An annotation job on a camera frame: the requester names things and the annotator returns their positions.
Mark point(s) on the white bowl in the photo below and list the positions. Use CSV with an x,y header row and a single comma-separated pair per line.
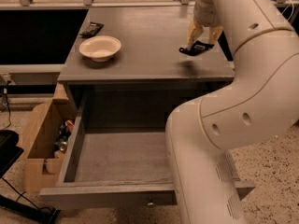
x,y
100,48

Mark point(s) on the grey cabinet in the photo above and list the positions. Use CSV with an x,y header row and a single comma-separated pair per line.
x,y
148,77

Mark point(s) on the grey open top drawer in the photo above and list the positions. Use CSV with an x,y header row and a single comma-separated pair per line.
x,y
117,154

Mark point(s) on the metal drawer knob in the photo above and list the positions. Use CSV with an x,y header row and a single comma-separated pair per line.
x,y
150,204

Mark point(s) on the colourful snack packets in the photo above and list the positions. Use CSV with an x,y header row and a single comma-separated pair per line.
x,y
64,132

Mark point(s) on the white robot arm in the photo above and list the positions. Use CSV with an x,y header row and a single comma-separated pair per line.
x,y
260,103

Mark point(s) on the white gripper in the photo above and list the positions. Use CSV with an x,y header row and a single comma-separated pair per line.
x,y
206,15

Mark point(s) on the soda can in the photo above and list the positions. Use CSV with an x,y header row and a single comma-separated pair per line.
x,y
63,146

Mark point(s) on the cardboard box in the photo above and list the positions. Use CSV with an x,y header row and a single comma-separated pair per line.
x,y
42,168

